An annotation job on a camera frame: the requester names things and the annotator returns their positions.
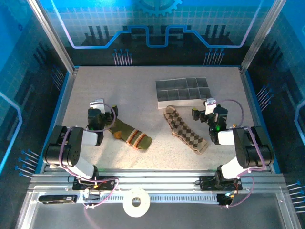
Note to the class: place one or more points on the grey compartment organizer tray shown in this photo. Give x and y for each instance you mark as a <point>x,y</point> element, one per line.
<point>183,105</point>

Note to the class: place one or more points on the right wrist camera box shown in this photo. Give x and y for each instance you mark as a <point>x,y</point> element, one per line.
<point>209,107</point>

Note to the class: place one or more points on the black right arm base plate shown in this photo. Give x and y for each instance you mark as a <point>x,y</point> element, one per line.
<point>207,183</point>

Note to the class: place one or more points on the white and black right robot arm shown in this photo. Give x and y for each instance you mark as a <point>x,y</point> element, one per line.
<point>226,137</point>

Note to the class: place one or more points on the white tape roll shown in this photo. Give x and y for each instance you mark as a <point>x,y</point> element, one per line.
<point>128,205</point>

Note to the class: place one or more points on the aluminium crossbar rail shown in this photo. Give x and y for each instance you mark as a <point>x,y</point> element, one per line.
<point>155,181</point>

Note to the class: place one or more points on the black controller box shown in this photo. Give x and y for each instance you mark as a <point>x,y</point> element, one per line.
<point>224,201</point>

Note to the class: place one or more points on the aluminium frame post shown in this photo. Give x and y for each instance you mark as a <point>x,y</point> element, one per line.
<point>53,35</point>
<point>263,35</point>

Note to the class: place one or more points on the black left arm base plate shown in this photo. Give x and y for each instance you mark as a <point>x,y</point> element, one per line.
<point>109,183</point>

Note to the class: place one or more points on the aluminium table side rail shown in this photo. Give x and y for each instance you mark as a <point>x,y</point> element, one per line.
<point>252,102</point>
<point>63,102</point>

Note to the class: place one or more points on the flat black device with label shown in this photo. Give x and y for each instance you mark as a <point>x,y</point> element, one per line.
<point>57,199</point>

